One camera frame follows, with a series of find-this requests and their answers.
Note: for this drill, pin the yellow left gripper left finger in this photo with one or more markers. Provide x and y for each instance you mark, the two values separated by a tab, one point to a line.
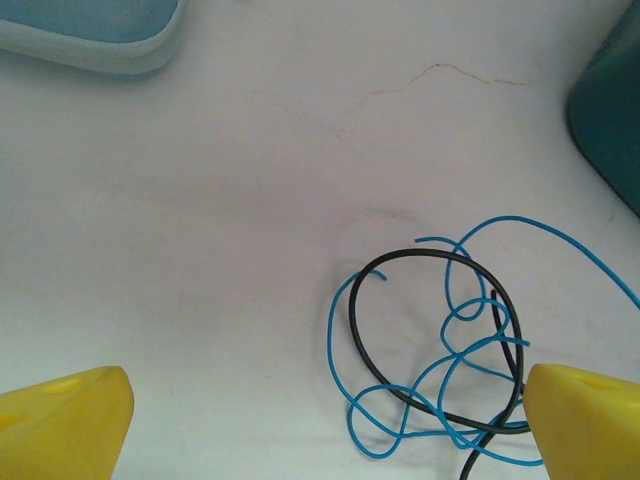
60	430

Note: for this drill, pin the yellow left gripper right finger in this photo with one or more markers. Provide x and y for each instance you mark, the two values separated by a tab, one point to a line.
590	430

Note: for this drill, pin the large teal plastic bin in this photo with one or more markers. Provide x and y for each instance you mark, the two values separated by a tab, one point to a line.
615	125

